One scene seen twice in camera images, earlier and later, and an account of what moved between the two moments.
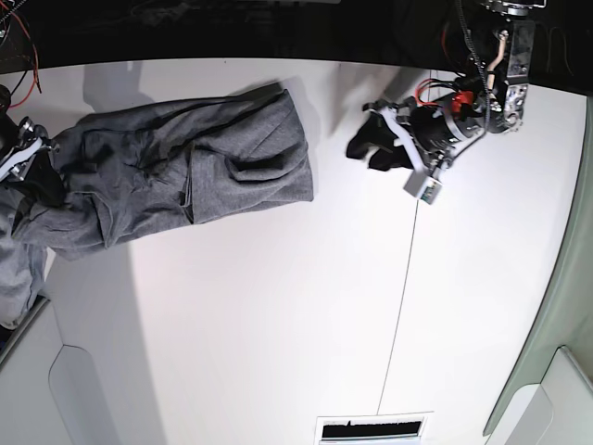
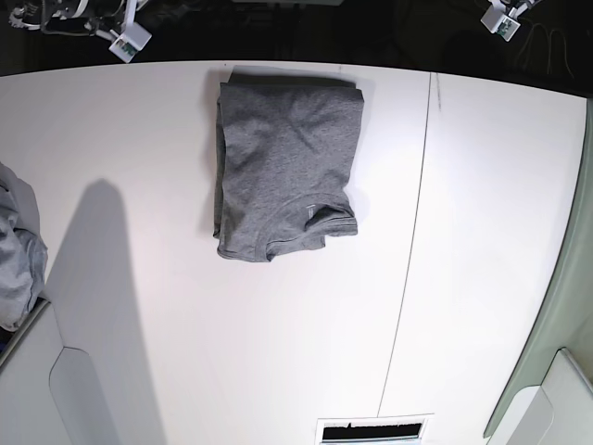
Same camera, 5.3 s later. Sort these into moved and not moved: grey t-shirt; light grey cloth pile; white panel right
Moved: grey t-shirt
Not moved: light grey cloth pile; white panel right
